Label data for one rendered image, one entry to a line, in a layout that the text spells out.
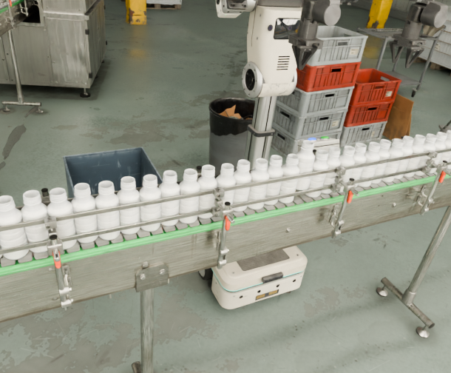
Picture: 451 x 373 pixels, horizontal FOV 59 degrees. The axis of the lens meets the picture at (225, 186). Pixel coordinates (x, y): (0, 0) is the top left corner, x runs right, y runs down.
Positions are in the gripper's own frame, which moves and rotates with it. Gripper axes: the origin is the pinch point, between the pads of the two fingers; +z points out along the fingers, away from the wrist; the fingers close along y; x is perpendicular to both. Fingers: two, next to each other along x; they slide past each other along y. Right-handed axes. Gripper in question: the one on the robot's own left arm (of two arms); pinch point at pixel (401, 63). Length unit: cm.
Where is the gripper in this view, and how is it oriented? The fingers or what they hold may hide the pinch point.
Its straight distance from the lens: 167.5
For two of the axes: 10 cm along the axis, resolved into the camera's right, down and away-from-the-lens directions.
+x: -9.0, 1.6, -4.1
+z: -0.9, 8.4, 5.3
